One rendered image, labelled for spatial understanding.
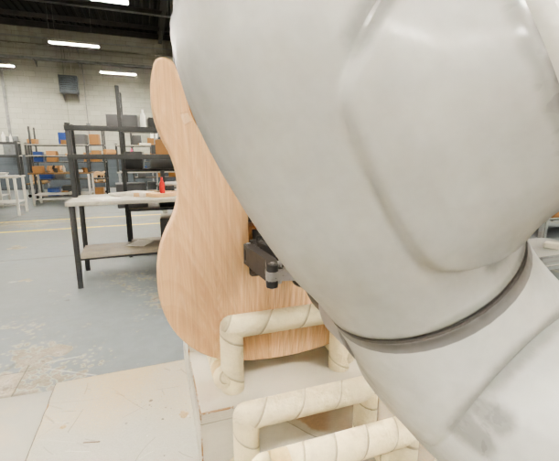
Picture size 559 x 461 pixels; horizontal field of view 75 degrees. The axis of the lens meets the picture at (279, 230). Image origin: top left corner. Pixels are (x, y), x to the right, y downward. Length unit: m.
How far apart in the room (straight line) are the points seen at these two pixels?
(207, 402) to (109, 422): 0.21
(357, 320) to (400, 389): 0.04
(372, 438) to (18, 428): 0.59
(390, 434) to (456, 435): 0.28
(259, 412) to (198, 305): 0.16
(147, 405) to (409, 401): 0.58
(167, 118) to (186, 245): 0.16
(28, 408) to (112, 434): 0.22
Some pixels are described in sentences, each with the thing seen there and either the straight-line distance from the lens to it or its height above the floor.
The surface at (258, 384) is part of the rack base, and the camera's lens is 0.57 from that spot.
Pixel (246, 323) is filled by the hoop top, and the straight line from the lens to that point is 0.51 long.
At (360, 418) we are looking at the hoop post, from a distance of 0.56.
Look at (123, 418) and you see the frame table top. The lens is 0.71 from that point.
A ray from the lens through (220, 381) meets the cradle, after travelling 0.54.
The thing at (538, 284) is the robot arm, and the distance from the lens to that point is 0.19.
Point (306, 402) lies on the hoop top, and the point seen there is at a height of 1.05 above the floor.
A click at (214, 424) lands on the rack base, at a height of 1.00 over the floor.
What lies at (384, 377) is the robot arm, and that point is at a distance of 0.19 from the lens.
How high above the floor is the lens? 1.35
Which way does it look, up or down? 12 degrees down
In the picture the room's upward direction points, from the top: straight up
